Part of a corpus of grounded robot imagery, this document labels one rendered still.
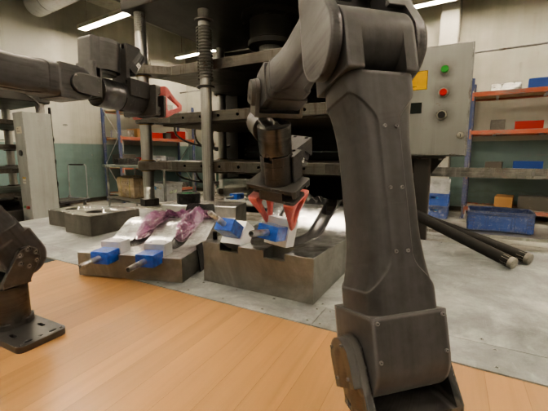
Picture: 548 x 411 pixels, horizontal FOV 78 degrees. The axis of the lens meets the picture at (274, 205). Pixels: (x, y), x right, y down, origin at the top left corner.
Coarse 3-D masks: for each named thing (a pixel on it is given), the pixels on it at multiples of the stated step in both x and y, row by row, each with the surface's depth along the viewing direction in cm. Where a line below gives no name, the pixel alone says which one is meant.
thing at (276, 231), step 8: (272, 216) 67; (280, 216) 69; (264, 224) 63; (272, 224) 64; (280, 224) 66; (288, 224) 65; (296, 224) 67; (256, 232) 58; (264, 232) 60; (272, 232) 62; (280, 232) 62; (288, 232) 65; (264, 240) 67; (272, 240) 62; (280, 240) 63; (288, 240) 65
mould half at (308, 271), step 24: (312, 216) 90; (336, 216) 88; (216, 240) 75; (312, 240) 77; (336, 240) 78; (216, 264) 73; (240, 264) 70; (264, 264) 67; (288, 264) 65; (312, 264) 62; (336, 264) 74; (240, 288) 71; (264, 288) 68; (288, 288) 65; (312, 288) 63
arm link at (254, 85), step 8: (256, 80) 52; (248, 88) 54; (256, 88) 52; (248, 96) 55; (256, 96) 52; (256, 104) 53; (256, 112) 53; (264, 112) 54; (272, 112) 55; (280, 112) 55; (288, 112) 56; (296, 112) 57; (248, 120) 64; (256, 120) 60; (248, 128) 66; (256, 128) 61; (256, 136) 61
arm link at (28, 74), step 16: (0, 64) 50; (16, 64) 52; (32, 64) 53; (48, 64) 55; (64, 64) 57; (0, 80) 50; (16, 80) 52; (32, 80) 53; (48, 80) 55; (64, 80) 57; (48, 96) 58; (64, 96) 58; (80, 96) 60
